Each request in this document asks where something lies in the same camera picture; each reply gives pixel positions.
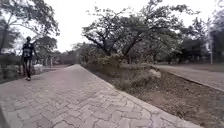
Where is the green bush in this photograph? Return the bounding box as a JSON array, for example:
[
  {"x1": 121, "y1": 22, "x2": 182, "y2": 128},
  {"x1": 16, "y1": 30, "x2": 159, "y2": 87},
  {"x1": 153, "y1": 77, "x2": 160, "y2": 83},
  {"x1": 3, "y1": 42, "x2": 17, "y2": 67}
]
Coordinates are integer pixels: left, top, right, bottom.
[{"x1": 96, "y1": 53, "x2": 128, "y2": 68}]

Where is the row of trees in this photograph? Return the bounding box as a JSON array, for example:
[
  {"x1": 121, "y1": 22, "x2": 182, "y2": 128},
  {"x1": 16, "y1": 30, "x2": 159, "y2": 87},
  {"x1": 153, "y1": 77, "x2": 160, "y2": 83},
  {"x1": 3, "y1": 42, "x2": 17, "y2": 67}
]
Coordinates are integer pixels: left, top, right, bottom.
[{"x1": 0, "y1": 0, "x2": 224, "y2": 66}]

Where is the red brick path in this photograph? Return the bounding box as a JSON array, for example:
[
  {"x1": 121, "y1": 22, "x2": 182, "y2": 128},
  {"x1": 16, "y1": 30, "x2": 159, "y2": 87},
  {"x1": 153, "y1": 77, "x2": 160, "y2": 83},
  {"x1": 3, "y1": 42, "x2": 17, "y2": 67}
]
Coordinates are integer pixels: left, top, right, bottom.
[{"x1": 0, "y1": 63, "x2": 204, "y2": 128}]

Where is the brown dirt strip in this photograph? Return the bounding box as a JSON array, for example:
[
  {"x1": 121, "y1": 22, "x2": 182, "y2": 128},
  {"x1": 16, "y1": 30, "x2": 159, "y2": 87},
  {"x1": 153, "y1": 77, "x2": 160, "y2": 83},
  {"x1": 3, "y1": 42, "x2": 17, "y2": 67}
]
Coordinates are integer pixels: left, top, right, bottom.
[{"x1": 83, "y1": 63, "x2": 224, "y2": 128}]

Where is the person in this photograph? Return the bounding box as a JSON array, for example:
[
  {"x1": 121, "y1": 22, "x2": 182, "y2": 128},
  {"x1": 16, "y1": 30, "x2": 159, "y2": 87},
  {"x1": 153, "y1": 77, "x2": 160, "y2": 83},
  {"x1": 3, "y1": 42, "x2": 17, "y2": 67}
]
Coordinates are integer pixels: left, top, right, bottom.
[{"x1": 20, "y1": 35, "x2": 37, "y2": 82}]

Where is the grey paved road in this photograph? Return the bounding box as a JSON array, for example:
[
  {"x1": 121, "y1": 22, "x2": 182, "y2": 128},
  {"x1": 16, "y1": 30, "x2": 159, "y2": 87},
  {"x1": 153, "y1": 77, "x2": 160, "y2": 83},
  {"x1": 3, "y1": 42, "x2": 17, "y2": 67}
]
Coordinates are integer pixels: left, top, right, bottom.
[{"x1": 154, "y1": 64, "x2": 224, "y2": 93}]

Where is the pole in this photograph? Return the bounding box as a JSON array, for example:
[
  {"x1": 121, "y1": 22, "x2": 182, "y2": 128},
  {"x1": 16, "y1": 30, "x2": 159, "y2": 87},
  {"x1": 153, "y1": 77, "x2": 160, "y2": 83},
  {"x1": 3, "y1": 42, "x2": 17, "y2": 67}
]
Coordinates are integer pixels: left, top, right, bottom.
[{"x1": 208, "y1": 29, "x2": 214, "y2": 65}]

